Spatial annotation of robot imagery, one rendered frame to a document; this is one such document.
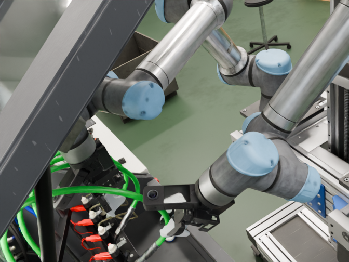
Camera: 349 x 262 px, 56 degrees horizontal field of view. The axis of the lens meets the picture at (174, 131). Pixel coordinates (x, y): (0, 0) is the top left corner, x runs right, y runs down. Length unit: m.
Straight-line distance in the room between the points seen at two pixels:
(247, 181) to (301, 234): 1.37
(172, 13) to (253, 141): 0.51
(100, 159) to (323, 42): 0.52
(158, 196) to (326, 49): 0.41
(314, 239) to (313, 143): 0.74
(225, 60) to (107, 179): 0.60
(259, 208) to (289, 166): 1.71
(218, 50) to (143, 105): 0.55
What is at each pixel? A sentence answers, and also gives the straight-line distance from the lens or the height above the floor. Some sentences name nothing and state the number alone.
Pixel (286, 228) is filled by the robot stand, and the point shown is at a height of 0.21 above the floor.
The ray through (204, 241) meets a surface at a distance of 1.06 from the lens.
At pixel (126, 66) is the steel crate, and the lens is 3.26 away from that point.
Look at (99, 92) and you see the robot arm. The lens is 0.69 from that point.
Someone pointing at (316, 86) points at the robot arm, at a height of 1.45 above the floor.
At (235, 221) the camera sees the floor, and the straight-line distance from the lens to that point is 2.27.
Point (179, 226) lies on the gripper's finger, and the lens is 0.70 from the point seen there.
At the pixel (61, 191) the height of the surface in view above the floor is 1.42.
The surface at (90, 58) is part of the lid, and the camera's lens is 0.30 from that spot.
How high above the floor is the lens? 1.81
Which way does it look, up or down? 35 degrees down
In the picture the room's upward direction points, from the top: 21 degrees counter-clockwise
